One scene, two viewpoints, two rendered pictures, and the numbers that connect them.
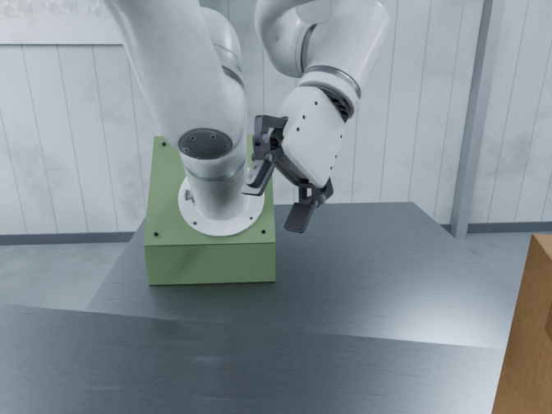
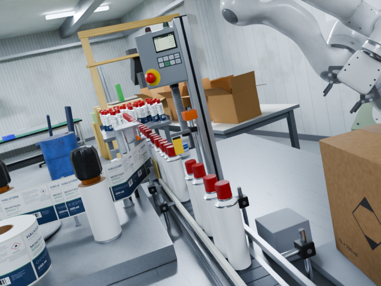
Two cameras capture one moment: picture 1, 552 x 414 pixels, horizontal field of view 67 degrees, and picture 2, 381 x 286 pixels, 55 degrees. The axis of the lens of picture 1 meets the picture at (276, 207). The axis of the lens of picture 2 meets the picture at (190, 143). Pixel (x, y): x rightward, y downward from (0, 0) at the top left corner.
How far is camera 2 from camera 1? 90 cm
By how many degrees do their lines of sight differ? 66
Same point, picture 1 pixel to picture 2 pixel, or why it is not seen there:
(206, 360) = not seen: hidden behind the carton
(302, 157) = (348, 81)
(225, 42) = (346, 32)
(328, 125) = (366, 66)
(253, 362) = not seen: hidden behind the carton
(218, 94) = (326, 58)
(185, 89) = (314, 58)
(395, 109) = not seen: outside the picture
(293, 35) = (371, 24)
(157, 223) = (360, 118)
